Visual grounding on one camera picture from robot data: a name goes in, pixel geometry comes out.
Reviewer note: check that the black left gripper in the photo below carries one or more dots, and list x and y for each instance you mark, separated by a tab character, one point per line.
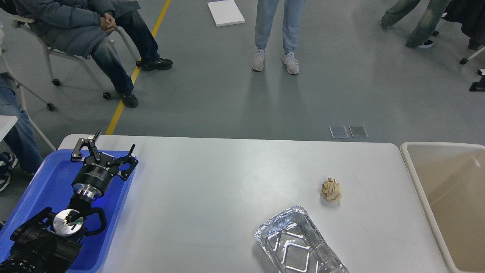
99	170

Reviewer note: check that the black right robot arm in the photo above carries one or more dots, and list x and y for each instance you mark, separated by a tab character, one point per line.
478	86

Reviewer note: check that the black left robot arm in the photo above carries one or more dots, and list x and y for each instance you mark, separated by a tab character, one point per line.
67	216

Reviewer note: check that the blue plastic tray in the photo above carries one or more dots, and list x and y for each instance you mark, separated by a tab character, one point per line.
51	186

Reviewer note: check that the person in blue jeans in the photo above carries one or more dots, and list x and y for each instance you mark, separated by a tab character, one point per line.
20	139

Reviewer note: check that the white side table corner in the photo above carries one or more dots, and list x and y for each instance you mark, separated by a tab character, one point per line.
6	124

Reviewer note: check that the seated person in grey jacket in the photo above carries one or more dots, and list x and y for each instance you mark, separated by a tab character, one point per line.
81	28

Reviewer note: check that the white board on floor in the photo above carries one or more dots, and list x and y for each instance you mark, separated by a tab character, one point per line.
225	13

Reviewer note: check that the aluminium foil tray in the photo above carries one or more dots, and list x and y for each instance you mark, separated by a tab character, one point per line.
295	245

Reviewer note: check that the crumpled brown paper ball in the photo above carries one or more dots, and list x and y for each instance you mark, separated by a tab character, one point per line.
331	190

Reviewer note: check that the left floor plate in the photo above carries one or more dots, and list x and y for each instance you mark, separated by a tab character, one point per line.
339	132

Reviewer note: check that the floor plate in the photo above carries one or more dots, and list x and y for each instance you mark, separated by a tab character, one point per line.
358	132
339	132

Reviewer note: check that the right floor plate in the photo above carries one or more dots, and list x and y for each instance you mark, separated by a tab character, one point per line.
358	132

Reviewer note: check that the beige plastic bin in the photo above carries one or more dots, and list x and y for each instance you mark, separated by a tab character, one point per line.
450	183

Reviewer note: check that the person in green-grey trousers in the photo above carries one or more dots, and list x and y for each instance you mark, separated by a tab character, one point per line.
426	25

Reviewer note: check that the white chair leg at right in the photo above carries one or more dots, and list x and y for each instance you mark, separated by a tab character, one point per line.
465	60

